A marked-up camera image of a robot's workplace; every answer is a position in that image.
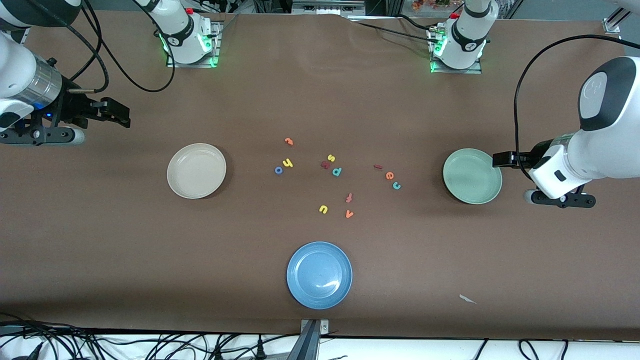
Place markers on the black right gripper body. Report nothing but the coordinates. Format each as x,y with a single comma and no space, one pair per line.
73,108

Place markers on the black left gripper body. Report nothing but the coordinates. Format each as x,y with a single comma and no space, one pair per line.
531,159

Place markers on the yellow letter h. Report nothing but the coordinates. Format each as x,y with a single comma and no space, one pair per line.
287,163

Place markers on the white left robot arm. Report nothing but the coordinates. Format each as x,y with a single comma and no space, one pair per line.
600,160

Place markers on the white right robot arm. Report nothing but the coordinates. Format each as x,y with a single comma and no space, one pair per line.
15,70

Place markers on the green plate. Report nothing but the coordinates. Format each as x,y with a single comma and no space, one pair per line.
472,176

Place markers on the beige plate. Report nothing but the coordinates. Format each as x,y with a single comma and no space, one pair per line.
196,171

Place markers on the brown table cover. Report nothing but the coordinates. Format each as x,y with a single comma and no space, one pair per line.
100,250

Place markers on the white paper scrap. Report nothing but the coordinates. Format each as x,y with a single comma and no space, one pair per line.
467,299

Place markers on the pink letter f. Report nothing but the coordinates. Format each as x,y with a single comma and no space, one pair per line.
349,197

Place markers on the orange patterned object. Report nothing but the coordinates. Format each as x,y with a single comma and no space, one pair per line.
430,4

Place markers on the maroon letter z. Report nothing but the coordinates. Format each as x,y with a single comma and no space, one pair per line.
325,164

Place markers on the yellow letter u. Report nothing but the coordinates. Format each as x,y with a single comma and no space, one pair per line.
320,207

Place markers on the blue plate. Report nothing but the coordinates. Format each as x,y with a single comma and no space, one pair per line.
319,275

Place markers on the grey power strip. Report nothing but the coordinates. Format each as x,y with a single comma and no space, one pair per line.
325,6

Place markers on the aluminium frame profile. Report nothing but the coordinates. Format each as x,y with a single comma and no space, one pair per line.
617,20

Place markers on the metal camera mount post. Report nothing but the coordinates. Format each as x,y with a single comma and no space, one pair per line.
310,345

